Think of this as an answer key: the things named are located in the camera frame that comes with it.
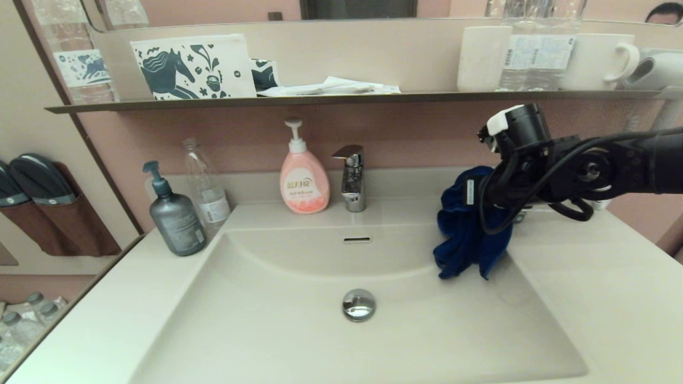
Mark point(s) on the pink hand soap pump bottle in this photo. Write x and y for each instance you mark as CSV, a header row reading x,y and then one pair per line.
x,y
304,185

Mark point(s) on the dark metal wall shelf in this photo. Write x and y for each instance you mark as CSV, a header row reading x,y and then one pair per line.
x,y
347,98

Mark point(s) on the capped plastic water bottle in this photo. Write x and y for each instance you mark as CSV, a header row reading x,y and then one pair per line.
x,y
13,320
50,309
36,298

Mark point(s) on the clear labelled water bottle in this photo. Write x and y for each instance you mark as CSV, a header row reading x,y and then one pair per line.
x,y
516,56
555,53

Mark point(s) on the water bottle horse label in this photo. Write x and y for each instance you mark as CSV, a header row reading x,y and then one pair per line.
x,y
82,68

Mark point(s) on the white plastic amenity packets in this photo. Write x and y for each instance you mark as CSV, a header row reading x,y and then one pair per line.
x,y
341,86

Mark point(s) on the chrome drain stopper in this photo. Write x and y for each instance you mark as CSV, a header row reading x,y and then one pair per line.
x,y
359,305

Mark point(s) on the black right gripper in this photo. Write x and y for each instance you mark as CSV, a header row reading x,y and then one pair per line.
x,y
525,176

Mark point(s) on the brown fabric slipper pocket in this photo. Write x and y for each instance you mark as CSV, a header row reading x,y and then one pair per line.
x,y
26,224
83,229

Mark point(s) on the dark grey slipper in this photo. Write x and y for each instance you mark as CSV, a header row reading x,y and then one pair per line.
x,y
8,185
42,178

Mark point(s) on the blue microfibre cloth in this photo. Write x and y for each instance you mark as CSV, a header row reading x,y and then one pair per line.
x,y
464,234

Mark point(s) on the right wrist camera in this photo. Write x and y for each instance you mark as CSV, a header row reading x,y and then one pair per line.
x,y
517,128

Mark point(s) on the clear empty plastic bottle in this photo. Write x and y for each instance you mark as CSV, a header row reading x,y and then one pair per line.
x,y
208,196

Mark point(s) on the white horse print pouch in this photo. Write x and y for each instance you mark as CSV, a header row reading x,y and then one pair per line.
x,y
232,62

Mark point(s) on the chrome faucet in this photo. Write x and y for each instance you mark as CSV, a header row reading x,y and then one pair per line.
x,y
355,183

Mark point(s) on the white wall hair dryer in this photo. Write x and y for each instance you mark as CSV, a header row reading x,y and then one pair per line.
x,y
664,64

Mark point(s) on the white vanity sink basin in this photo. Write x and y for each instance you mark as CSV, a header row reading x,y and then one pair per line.
x,y
267,336

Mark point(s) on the wall mirror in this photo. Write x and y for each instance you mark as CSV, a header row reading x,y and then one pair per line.
x,y
224,9

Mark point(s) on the white ribbed cup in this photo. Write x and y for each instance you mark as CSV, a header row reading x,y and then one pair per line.
x,y
483,58

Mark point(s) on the small dark print pouch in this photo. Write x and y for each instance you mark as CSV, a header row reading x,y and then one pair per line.
x,y
264,76

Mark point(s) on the grey pump bottle teal nozzle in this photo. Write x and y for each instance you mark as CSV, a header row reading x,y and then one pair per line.
x,y
176,223

